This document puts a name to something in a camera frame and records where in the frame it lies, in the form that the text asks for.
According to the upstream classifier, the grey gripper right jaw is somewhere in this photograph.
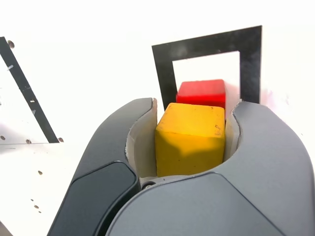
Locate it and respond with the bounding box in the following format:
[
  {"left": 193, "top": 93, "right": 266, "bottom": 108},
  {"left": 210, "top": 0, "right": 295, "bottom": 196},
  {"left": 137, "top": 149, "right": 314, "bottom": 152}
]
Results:
[{"left": 105, "top": 101, "right": 315, "bottom": 236}]

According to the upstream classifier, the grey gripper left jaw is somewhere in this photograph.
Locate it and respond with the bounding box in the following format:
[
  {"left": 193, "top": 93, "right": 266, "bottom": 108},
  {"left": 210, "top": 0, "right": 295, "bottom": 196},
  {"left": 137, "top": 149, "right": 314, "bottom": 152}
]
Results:
[{"left": 46, "top": 97, "right": 158, "bottom": 236}]

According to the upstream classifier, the yellow cube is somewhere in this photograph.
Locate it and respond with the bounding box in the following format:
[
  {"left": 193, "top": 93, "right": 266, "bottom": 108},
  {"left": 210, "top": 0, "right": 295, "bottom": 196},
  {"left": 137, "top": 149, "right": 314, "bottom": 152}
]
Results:
[{"left": 155, "top": 102, "right": 227, "bottom": 178}]

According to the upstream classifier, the red cube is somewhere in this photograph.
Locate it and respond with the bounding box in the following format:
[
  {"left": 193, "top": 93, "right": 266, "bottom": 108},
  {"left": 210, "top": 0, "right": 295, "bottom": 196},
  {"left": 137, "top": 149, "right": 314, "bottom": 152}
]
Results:
[{"left": 176, "top": 79, "right": 227, "bottom": 109}]

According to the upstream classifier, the black tape square outline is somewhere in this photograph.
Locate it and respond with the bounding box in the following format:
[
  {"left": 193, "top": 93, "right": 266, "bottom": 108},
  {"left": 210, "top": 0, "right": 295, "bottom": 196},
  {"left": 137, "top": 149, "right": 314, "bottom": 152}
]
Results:
[{"left": 151, "top": 25, "right": 263, "bottom": 112}]

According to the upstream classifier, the black tape strip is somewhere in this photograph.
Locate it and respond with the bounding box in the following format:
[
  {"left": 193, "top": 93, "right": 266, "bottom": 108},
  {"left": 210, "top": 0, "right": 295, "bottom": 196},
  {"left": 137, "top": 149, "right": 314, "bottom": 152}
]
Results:
[{"left": 0, "top": 36, "right": 61, "bottom": 144}]

